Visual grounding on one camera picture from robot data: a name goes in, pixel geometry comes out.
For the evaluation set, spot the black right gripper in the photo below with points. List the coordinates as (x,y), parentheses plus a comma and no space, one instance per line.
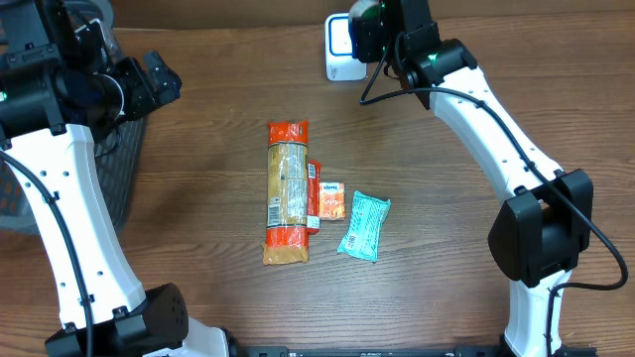
(362,28)

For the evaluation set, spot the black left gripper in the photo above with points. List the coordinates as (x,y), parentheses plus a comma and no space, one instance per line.
(150,83)

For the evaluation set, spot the thin red snack stick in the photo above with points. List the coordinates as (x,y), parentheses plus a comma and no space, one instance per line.
(313,220)

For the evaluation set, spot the orange tissue packet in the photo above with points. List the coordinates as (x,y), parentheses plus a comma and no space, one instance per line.
(331,201)

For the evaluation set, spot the teal snack pouch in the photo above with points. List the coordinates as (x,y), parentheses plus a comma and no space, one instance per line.
(367,217)

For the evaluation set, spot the red snack package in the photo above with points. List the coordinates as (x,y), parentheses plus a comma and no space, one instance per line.
(287,236)

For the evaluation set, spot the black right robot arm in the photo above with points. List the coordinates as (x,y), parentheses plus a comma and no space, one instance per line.
(540,229)

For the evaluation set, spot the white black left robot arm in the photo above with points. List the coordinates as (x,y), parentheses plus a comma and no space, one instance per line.
(104,309)

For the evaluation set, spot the white barcode scanner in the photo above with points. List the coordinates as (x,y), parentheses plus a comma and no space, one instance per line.
(340,65)

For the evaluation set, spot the grey plastic mesh basket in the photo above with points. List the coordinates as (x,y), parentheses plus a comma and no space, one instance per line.
(116,173)

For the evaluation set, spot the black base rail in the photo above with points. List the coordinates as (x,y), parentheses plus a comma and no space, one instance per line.
(458,351)

